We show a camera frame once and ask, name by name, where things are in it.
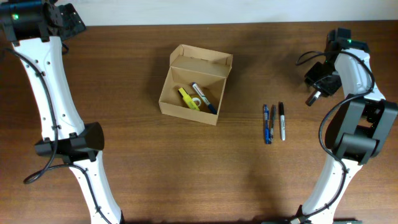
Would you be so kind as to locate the blue capped whiteboard marker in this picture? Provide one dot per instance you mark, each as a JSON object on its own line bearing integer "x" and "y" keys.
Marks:
{"x": 204, "y": 98}

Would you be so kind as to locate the black capped whiteboard marker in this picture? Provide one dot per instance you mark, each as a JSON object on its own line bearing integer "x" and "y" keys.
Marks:
{"x": 313, "y": 98}

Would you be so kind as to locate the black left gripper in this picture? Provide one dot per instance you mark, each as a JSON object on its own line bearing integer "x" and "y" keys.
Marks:
{"x": 74, "y": 24}

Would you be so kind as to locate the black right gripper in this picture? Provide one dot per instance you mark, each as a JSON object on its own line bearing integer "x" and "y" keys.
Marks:
{"x": 325, "y": 91}

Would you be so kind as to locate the black sharpie marker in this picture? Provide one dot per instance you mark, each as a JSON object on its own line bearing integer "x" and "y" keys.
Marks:
{"x": 282, "y": 120}

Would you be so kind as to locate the brown cardboard box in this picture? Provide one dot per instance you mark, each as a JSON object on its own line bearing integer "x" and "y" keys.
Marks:
{"x": 209, "y": 69}

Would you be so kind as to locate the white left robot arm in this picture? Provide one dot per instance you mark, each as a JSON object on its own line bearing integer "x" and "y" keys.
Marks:
{"x": 37, "y": 31}

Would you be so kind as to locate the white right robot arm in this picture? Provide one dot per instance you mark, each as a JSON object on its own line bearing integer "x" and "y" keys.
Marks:
{"x": 353, "y": 131}

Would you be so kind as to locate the dark grey ballpoint pen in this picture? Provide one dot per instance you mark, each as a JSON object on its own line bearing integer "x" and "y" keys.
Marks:
{"x": 272, "y": 123}

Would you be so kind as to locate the yellow tape roll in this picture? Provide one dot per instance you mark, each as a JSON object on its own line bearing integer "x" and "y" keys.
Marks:
{"x": 197, "y": 101}

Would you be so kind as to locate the blue ballpoint pen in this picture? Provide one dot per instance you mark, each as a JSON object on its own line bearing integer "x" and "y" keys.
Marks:
{"x": 266, "y": 125}

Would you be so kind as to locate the yellow highlighter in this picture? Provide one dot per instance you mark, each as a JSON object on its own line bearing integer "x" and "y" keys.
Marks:
{"x": 188, "y": 99}

